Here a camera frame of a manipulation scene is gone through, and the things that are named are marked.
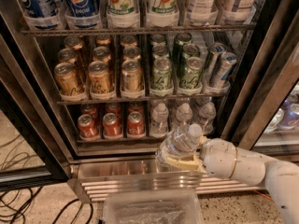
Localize red soda can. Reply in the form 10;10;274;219
103;113;122;139
127;111;145;138
78;114;100;140

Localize orange LaCroix can front left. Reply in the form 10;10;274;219
54;63;84;96

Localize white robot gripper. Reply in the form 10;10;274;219
165;135;266;187

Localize clear water bottle right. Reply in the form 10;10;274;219
195;102;216;134

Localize Pepsi bottle left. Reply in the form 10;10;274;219
20;0;58;18

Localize steel fridge base grille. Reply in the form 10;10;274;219
67;155;260;203

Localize silver blue slim can rear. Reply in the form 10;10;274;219
206;42;226;76

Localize clear plastic bin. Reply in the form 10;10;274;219
103;189;204;224

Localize glass fridge door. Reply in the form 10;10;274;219
215;0;299;162
0;36;70;191

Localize green lacroix can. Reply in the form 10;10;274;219
151;58;172;91
178;57;204;90

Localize clear water bottle left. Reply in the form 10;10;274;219
149;103;169;137

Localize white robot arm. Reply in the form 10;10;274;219
161;138;299;224

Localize red soda can front right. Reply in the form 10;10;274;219
127;111;145;138

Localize green LaCroix can front left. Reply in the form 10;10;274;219
151;58;172;91

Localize glass fridge door right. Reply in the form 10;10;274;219
215;0;299;162

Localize orange LaCroix can front middle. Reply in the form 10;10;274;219
88;61;112;94

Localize clear plastic water bottle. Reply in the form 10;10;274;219
156;123;203;166

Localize green LaCroix can front right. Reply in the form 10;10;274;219
178;57;204;90

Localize clear water bottle middle rear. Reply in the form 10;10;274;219
172;103;192;129

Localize purple can behind glass door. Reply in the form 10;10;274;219
278;104;299;130

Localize silver blue slim can front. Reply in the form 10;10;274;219
209;52;237;89

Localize red soda can front middle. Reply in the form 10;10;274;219
103;113;122;139

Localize orange lacroix can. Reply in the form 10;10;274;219
88;61;112;94
54;63;84;96

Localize orange cable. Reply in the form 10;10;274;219
253;189;274;202

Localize red soda can front left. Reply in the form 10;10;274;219
78;114;100;140

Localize silver blue slim can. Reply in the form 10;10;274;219
206;42;226;76
209;52;237;89

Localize black floor cables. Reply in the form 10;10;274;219
0;133;94;224

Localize glass fridge door left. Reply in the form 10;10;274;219
0;36;70;191

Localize tan LaCroix can front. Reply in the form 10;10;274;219
121;60;143;92

